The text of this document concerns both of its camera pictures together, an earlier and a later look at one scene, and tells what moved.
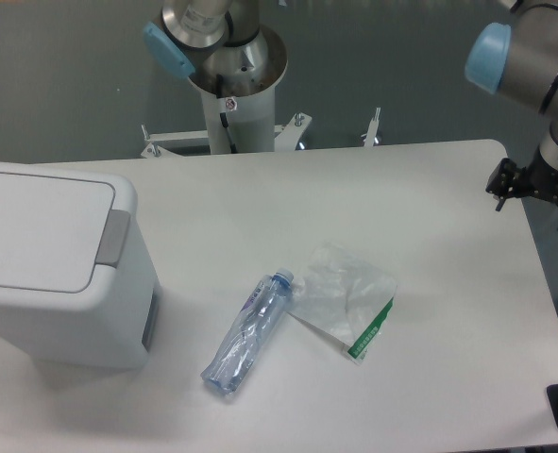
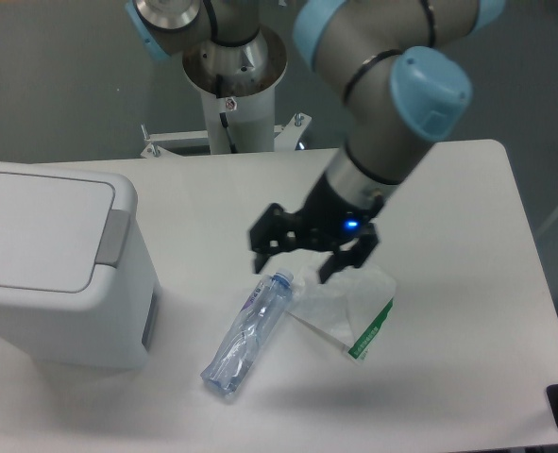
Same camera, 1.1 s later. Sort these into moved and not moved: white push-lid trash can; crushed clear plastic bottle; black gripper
Moved: black gripper
Not moved: crushed clear plastic bottle; white push-lid trash can
